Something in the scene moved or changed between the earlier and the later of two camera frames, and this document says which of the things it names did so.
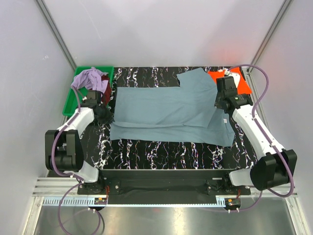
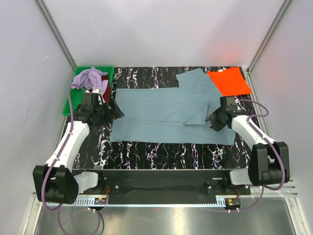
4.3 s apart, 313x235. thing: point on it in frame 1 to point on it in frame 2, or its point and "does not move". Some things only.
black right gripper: [216, 102] to [212, 117]
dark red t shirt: [105, 97] does not move
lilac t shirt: [91, 79] does not move
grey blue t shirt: [187, 113] does not move
